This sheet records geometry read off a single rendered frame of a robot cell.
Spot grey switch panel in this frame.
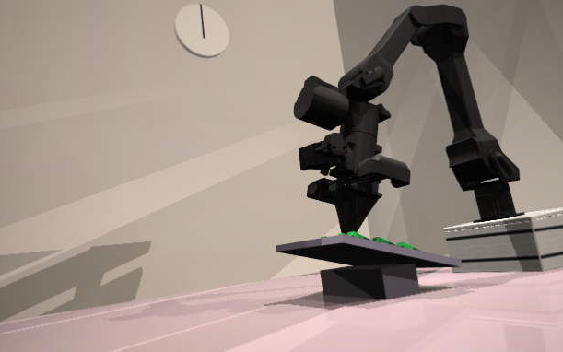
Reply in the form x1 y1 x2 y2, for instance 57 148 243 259
276 231 462 299

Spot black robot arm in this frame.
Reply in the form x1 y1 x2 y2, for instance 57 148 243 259
294 4 524 223

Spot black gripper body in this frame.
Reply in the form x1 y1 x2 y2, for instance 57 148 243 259
307 132 410 205

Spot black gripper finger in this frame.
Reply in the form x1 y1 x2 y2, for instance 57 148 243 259
337 184 382 235
324 190 345 233

